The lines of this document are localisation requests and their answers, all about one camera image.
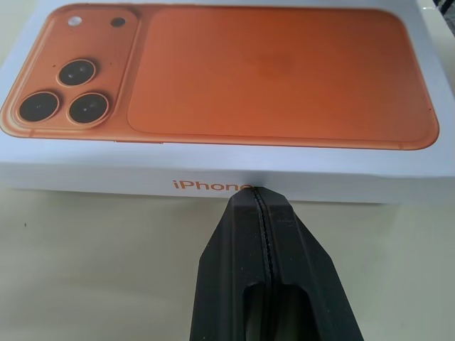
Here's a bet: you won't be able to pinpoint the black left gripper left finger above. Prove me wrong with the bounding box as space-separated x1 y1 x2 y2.
188 188 272 341

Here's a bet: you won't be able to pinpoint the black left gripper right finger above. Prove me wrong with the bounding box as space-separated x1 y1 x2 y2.
254 185 364 341

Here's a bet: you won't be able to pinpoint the white iPhone box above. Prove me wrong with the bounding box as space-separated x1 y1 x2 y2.
0 0 452 206

